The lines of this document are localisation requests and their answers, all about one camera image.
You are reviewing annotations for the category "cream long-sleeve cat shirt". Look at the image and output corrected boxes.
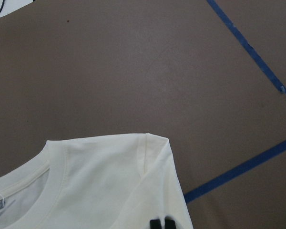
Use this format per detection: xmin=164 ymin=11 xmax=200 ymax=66
xmin=0 ymin=133 xmax=193 ymax=229

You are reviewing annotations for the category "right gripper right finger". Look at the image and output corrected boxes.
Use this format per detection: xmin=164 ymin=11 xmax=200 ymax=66
xmin=164 ymin=217 xmax=176 ymax=229

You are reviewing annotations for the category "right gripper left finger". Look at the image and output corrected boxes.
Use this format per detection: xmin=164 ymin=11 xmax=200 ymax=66
xmin=150 ymin=219 xmax=162 ymax=229

